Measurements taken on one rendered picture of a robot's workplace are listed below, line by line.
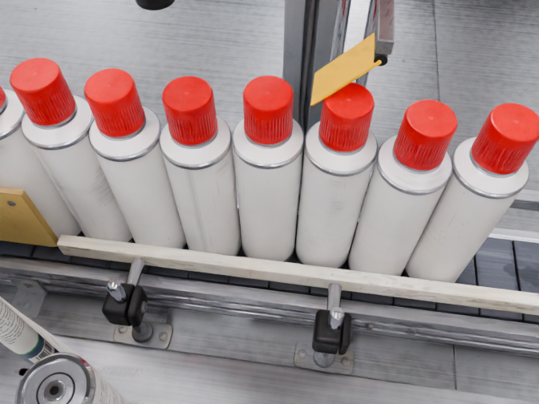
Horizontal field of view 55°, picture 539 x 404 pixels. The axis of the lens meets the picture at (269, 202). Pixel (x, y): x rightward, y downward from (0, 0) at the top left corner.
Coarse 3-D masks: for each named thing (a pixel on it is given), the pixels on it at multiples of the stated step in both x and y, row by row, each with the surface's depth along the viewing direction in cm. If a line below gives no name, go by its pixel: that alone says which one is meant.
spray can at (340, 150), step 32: (352, 96) 33; (320, 128) 35; (352, 128) 33; (320, 160) 35; (352, 160) 35; (320, 192) 38; (352, 192) 37; (320, 224) 41; (352, 224) 42; (320, 256) 46
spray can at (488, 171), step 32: (512, 128) 31; (480, 160) 34; (512, 160) 32; (448, 192) 37; (480, 192) 34; (512, 192) 34; (448, 224) 39; (480, 224) 37; (416, 256) 45; (448, 256) 42
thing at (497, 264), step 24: (0, 240) 50; (504, 240) 50; (72, 264) 51; (96, 264) 49; (120, 264) 49; (480, 264) 49; (504, 264) 49; (528, 264) 49; (264, 288) 48; (288, 288) 48; (312, 288) 48; (504, 288) 48; (528, 288) 48; (456, 312) 47; (480, 312) 46; (504, 312) 46
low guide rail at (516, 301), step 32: (96, 256) 47; (128, 256) 46; (160, 256) 46; (192, 256) 46; (224, 256) 46; (352, 288) 45; (384, 288) 44; (416, 288) 44; (448, 288) 44; (480, 288) 44
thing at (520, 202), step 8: (368, 184) 44; (520, 192) 44; (528, 192) 44; (536, 192) 44; (520, 200) 43; (528, 200) 43; (536, 200) 43; (520, 208) 44; (528, 208) 44; (536, 208) 44
